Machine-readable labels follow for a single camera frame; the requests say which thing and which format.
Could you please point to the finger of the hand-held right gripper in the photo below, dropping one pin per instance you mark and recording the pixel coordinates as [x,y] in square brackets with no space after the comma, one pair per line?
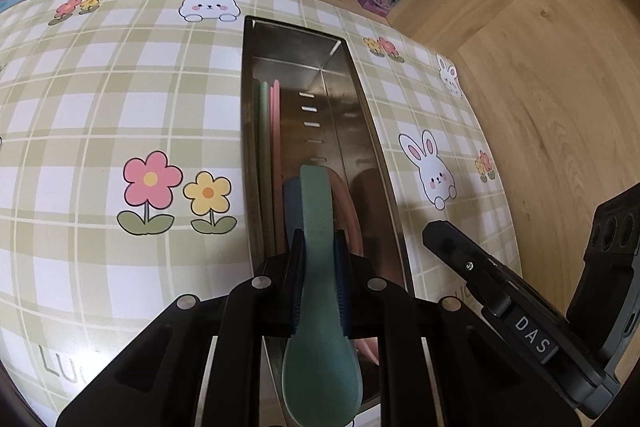
[450,247]

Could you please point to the pink spoon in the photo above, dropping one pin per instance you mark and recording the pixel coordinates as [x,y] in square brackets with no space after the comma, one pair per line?
[346,207]

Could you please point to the green spoon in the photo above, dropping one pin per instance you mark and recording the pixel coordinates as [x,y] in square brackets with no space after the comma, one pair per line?
[320,367]

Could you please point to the plaid bunny print tablecloth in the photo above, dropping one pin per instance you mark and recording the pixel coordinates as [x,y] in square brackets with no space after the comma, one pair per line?
[125,97]

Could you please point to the pink chopstick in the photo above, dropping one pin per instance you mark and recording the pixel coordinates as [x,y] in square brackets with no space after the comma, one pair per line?
[275,132]

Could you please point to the green chopstick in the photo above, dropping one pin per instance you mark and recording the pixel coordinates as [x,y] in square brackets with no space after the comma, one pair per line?
[265,147]

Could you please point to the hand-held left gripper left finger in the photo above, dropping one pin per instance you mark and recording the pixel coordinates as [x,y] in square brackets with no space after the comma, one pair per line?
[298,277]

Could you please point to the metal utensil tray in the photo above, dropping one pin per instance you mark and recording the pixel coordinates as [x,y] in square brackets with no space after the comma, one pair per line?
[360,147]

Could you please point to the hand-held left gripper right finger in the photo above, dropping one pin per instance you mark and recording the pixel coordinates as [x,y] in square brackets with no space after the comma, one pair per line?
[341,277]

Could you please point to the blue spoon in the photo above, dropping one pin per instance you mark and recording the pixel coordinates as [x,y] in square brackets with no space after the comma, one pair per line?
[291,212]

